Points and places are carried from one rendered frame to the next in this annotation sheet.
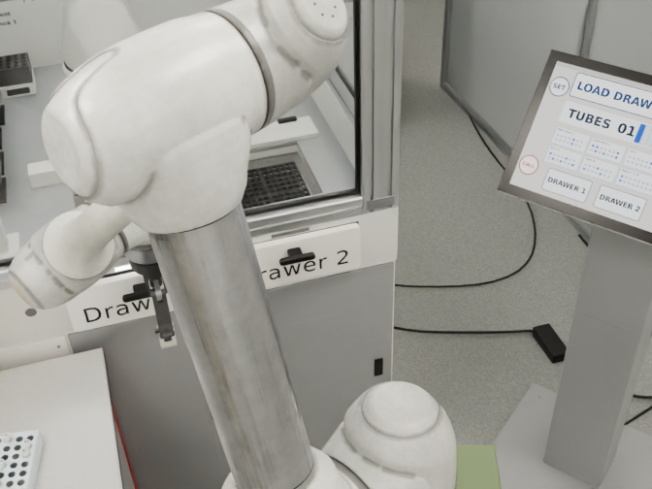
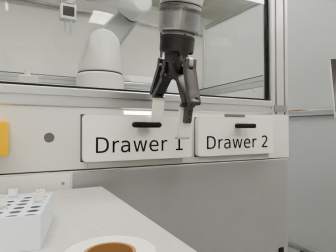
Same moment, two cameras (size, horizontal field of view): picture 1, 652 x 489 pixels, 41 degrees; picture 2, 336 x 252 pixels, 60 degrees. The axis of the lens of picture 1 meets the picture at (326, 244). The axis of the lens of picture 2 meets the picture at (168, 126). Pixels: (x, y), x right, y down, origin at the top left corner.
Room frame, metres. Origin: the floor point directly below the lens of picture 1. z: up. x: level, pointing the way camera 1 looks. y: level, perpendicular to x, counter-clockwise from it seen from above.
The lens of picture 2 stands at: (0.54, 0.45, 0.89)
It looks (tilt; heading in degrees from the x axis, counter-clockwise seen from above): 1 degrees up; 348
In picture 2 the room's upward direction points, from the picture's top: straight up
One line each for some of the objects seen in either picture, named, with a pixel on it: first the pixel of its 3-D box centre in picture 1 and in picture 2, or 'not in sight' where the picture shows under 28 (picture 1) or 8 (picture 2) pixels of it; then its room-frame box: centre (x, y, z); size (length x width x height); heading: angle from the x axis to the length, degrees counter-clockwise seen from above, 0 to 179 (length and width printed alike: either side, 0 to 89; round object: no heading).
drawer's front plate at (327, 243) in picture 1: (293, 259); (236, 136); (1.37, 0.07, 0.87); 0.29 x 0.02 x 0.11; 105
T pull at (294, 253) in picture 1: (295, 255); (242, 125); (1.34, 0.06, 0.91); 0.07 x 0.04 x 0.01; 105
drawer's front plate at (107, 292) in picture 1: (142, 294); (141, 137); (1.28, 0.37, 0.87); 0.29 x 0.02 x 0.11; 105
